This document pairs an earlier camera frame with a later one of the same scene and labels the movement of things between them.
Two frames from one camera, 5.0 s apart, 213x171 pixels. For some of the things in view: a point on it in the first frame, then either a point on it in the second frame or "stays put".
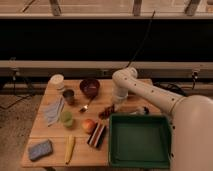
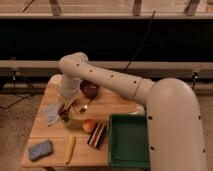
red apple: x=88 y=126 stays put
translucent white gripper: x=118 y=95 to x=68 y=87
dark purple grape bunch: x=106 y=112 to x=64 y=112
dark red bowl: x=89 y=87 stays put
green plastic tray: x=139 y=141 stays put
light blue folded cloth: x=53 y=110 stays put
